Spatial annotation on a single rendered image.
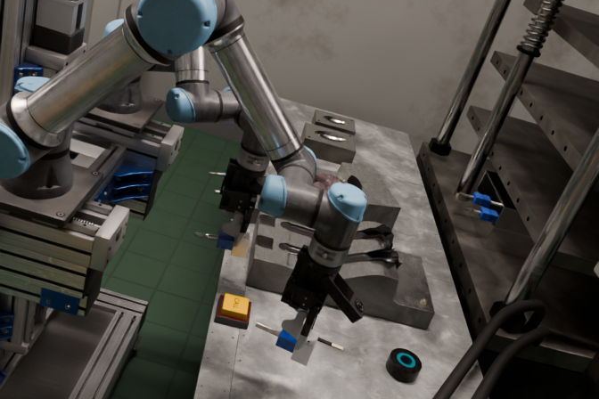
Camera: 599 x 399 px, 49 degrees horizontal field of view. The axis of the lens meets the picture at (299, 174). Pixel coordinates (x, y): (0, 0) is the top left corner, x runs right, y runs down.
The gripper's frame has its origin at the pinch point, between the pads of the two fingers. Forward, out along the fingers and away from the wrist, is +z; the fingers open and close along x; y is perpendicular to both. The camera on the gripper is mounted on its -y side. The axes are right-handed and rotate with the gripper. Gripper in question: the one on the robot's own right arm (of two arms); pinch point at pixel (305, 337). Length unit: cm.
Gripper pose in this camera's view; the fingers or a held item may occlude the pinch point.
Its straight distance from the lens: 141.7
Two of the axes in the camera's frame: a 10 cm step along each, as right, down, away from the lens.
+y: -9.1, -3.8, 1.4
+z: -2.8, 8.5, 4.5
